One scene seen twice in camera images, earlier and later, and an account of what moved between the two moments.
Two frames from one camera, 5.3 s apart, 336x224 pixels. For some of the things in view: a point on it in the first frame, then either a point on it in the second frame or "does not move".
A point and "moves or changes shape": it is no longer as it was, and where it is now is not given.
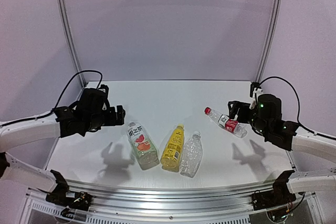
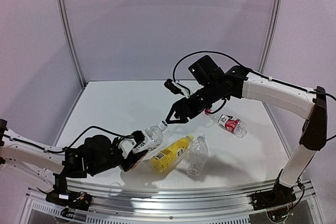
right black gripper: x=237 y=111 to x=190 y=107
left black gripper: x=115 y=116 to x=125 y=160
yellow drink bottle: x=170 y=158 moves or changes shape
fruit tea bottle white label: x=143 y=148 to x=154 y=137
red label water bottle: x=224 y=121 does not move
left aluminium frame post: x=63 y=8 does not move
